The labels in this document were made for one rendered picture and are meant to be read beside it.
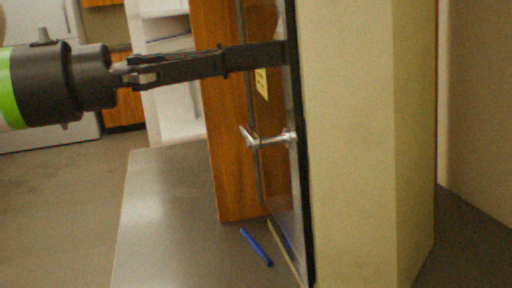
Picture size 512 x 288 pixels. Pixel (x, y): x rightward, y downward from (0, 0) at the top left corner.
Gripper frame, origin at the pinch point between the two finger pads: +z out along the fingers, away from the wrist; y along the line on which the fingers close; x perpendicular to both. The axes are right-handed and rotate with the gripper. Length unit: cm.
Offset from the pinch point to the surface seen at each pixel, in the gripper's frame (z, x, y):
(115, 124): -72, 119, 496
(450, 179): 48, 37, 32
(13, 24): -151, -3, 483
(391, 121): 15.4, 9.4, -4.7
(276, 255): 3.7, 37.0, 16.0
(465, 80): 48, 14, 28
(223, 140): -1.2, 19.5, 32.3
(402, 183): 17.8, 18.8, -2.7
